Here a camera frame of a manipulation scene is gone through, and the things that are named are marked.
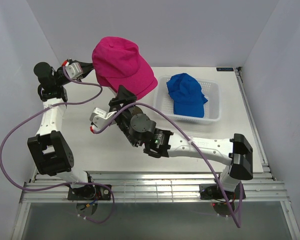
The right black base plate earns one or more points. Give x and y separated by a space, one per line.
213 192

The aluminium rail frame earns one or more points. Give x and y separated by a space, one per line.
136 177

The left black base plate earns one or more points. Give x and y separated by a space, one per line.
89 192

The white plastic basket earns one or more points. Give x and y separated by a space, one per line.
212 108

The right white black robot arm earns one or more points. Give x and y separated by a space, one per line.
236 154

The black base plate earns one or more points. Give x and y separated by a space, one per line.
213 192
89 192

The blue cap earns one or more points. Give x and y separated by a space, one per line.
186 93

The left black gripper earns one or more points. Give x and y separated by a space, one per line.
86 67

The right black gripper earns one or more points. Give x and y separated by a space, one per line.
124 96

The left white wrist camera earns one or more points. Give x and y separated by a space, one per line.
72 68

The brown round wooden stand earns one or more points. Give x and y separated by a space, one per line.
135 110

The pink cap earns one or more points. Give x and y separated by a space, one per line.
116 57
130 83

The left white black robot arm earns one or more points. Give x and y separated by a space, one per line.
49 149

